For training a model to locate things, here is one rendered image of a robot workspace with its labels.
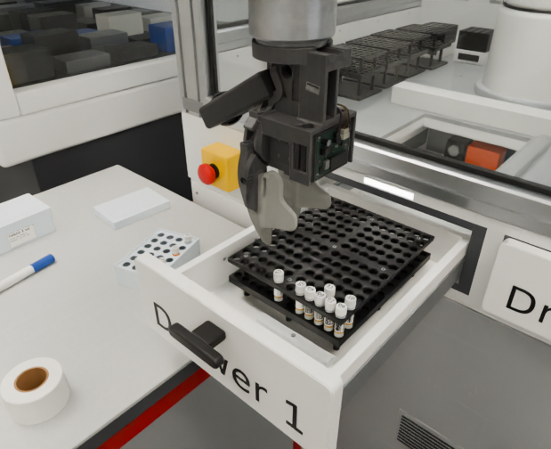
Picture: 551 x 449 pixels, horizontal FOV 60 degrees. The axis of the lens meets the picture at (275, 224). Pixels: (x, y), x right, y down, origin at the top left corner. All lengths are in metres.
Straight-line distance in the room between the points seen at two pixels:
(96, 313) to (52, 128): 0.57
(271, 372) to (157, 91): 1.02
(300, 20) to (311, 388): 0.31
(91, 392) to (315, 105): 0.46
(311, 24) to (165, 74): 0.99
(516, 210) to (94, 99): 0.98
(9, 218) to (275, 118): 0.65
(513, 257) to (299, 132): 0.35
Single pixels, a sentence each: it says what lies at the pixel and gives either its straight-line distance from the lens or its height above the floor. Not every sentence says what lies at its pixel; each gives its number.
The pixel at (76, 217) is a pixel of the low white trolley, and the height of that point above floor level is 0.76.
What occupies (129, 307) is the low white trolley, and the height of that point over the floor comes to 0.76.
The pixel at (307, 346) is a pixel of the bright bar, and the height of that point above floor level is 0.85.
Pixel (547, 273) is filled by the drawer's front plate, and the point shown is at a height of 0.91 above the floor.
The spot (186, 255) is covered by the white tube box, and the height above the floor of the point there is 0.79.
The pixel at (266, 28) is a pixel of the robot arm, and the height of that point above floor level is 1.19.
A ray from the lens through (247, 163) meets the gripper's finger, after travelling 0.46.
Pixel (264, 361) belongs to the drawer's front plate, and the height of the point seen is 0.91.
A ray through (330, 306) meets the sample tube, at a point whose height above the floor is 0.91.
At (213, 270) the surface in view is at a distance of 0.65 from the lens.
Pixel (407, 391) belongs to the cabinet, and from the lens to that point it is 0.92.
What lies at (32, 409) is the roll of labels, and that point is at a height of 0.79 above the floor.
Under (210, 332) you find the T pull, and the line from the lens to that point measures 0.50.
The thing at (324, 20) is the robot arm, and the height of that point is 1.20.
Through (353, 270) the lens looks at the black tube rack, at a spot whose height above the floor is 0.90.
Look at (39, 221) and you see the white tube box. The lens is 0.99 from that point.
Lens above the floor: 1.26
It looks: 32 degrees down
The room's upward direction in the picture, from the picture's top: straight up
